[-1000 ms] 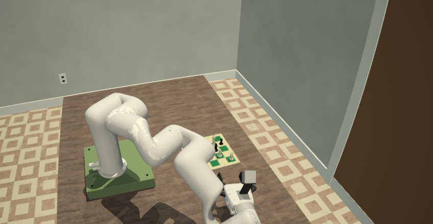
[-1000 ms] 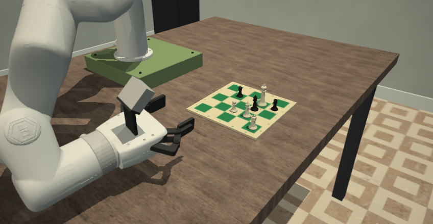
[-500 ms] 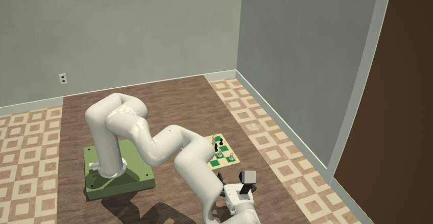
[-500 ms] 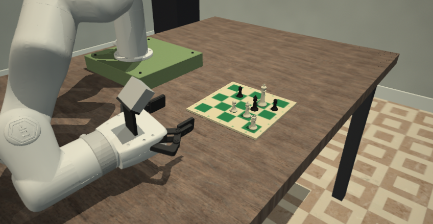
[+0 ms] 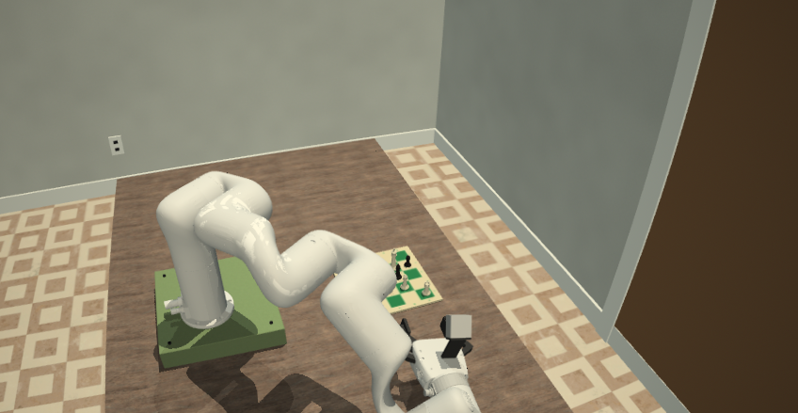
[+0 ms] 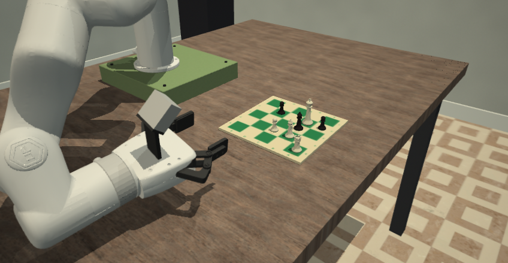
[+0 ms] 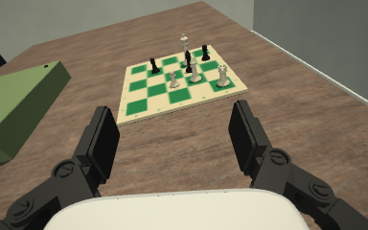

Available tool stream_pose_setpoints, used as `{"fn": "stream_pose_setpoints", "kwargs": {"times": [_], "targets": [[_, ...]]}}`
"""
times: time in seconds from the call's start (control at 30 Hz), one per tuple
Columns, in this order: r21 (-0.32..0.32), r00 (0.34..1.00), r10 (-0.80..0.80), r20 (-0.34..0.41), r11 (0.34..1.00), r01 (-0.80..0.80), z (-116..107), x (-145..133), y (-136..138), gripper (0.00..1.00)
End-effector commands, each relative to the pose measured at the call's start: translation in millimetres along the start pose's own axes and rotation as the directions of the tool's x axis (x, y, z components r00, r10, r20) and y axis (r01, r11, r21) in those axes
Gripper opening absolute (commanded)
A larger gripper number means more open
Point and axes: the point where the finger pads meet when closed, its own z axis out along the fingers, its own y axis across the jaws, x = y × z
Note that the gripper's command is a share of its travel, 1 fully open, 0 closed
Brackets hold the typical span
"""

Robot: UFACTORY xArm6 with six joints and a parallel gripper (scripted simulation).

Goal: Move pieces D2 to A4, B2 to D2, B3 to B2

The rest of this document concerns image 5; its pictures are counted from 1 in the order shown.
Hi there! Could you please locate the green and cream chessboard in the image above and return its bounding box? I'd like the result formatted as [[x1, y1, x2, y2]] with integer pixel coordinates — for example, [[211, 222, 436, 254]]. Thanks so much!
[[376, 246, 443, 314]]

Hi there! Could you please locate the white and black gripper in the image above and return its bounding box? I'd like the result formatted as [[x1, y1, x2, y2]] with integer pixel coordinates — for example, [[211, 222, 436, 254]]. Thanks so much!
[[399, 316, 473, 389]]

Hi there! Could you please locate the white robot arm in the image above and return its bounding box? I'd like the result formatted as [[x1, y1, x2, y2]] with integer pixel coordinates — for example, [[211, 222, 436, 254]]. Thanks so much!
[[156, 171, 481, 413]]

